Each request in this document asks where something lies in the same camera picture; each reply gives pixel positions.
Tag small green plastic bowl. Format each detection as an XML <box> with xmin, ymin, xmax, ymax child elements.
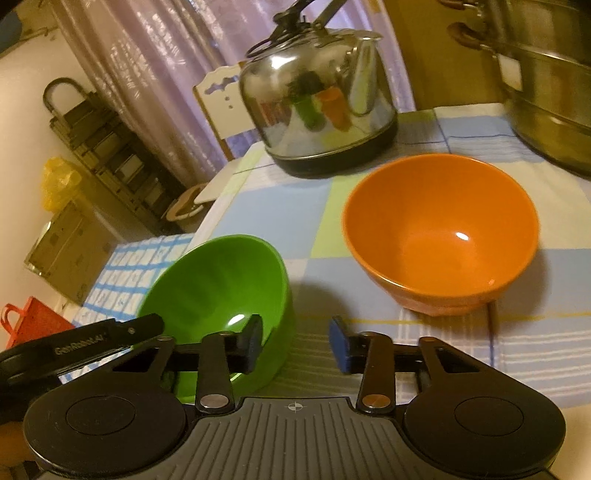
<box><xmin>136</xmin><ymin>235</ymin><xmax>296</xmax><ymax>398</ymax></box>

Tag person's left hand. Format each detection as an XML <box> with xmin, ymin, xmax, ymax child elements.
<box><xmin>0</xmin><ymin>422</ymin><xmax>30</xmax><ymax>468</ymax></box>

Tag red plastic basket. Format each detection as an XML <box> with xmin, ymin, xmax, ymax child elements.
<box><xmin>1</xmin><ymin>296</ymin><xmax>74</xmax><ymax>349</ymax></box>

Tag blue white patterned cloth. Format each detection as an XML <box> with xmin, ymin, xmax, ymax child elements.
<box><xmin>72</xmin><ymin>234</ymin><xmax>192</xmax><ymax>327</ymax></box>

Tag cardboard box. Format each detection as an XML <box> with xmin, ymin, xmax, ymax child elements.
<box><xmin>24</xmin><ymin>201</ymin><xmax>117</xmax><ymax>305</ymax></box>

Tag orange plastic bowl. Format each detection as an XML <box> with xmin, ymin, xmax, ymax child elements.
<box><xmin>342</xmin><ymin>154</ymin><xmax>540</xmax><ymax>316</ymax></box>

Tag round wooden stool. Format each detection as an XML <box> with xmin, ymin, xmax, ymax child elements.
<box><xmin>165</xmin><ymin>183</ymin><xmax>213</xmax><ymax>233</ymax></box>

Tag checkered pastel tablecloth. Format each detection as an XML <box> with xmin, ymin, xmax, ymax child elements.
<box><xmin>193</xmin><ymin>104</ymin><xmax>590</xmax><ymax>408</ymax></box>

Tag yellow plastic bag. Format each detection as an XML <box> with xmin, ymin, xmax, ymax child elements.
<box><xmin>41</xmin><ymin>157</ymin><xmax>83</xmax><ymax>213</ymax></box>

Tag dark stacked crates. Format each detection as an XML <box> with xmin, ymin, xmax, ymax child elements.
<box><xmin>42</xmin><ymin>77</ymin><xmax>184</xmax><ymax>235</ymax></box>

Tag stainless steel kettle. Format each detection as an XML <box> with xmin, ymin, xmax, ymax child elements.
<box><xmin>239</xmin><ymin>1</ymin><xmax>398</xmax><ymax>177</ymax></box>

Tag white wooden chair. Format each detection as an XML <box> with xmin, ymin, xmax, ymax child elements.
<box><xmin>192</xmin><ymin>64</ymin><xmax>254</xmax><ymax>161</ymax></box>

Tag lilac sheer curtain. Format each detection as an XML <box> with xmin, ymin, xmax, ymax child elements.
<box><xmin>50</xmin><ymin>1</ymin><xmax>415</xmax><ymax>185</ymax></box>

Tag stainless steel steamer pot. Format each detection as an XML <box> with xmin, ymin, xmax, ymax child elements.
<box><xmin>445</xmin><ymin>1</ymin><xmax>590</xmax><ymax>177</ymax></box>

